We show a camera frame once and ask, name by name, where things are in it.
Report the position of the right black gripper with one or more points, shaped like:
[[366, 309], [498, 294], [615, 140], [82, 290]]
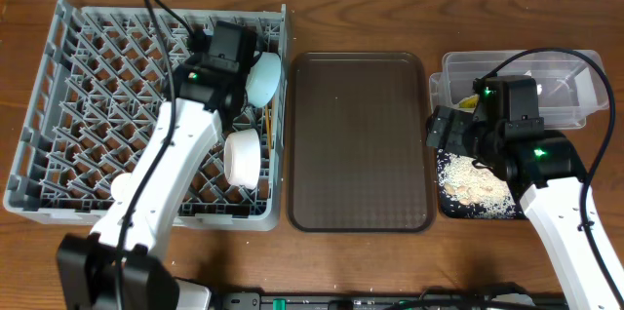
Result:
[[437, 128]]

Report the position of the green snack wrapper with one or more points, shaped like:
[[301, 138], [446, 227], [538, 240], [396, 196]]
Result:
[[469, 102]]

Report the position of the light blue bowl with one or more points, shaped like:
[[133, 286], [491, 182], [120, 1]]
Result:
[[263, 79]]

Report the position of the wooden chopstick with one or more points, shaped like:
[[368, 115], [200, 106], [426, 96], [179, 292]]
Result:
[[273, 119], [267, 117]]

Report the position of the rice food scraps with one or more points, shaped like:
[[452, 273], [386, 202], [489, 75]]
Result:
[[467, 192]]

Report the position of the pink bowl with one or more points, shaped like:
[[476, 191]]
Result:
[[242, 159]]

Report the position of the white paper cup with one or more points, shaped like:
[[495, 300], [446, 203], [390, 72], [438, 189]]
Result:
[[118, 186]]

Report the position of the white paper napkin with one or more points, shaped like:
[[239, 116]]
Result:
[[538, 86]]

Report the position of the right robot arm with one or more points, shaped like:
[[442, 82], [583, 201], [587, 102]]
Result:
[[506, 135]]

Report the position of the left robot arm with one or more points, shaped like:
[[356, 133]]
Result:
[[119, 265]]

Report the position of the black waste tray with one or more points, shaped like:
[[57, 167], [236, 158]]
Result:
[[533, 161]]

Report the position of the dark brown serving tray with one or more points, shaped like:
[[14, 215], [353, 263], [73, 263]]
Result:
[[358, 158]]

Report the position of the clear plastic bin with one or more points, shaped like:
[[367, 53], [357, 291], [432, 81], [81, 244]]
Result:
[[568, 88]]

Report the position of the grey dish rack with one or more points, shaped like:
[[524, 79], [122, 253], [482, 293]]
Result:
[[93, 108]]

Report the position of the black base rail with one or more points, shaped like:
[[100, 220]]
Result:
[[430, 300]]

